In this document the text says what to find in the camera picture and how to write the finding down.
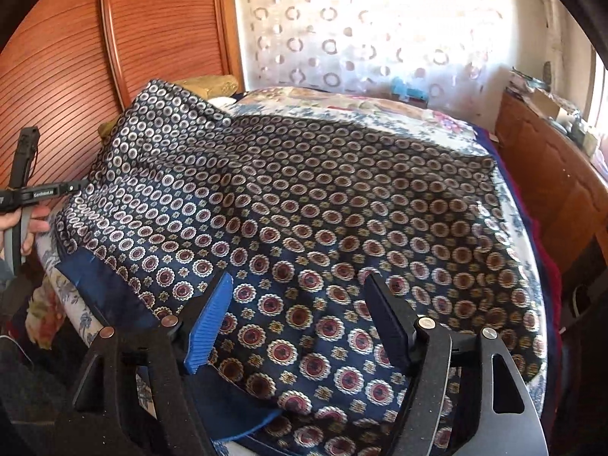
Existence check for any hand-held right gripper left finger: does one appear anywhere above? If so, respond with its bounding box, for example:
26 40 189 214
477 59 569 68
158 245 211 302
59 271 233 456

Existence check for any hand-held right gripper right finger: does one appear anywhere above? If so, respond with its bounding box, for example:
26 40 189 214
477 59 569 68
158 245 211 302
363 271 547 456

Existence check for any navy circle-patterned garment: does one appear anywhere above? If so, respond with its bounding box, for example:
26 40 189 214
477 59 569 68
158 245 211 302
54 78 547 456

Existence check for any person's left hand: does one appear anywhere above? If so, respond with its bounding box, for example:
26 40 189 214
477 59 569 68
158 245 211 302
0 206 51 257

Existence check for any blue floral white sheet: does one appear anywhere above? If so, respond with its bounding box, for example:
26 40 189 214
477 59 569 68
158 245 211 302
33 88 554 456

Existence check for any wooden slatted wardrobe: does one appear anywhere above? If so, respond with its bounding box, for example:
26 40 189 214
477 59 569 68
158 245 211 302
0 0 245 191

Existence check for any navy blue blanket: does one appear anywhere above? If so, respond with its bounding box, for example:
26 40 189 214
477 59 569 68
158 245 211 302
475 123 566 343

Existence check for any dark chair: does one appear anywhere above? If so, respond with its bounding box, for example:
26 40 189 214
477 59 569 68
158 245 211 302
556 237 608 456

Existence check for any low wooden cabinet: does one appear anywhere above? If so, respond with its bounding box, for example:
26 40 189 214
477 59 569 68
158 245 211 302
494 90 608 271

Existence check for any pink rose floral blanket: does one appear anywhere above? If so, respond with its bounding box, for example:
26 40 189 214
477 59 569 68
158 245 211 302
24 86 480 350

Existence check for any small blue box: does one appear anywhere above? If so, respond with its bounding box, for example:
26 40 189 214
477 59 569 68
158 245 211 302
392 78 428 100

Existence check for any open cardboard box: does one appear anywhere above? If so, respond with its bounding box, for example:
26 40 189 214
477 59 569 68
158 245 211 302
528 89 571 119

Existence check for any sheer circle-patterned curtain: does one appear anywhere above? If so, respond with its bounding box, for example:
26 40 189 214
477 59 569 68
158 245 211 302
233 0 504 100

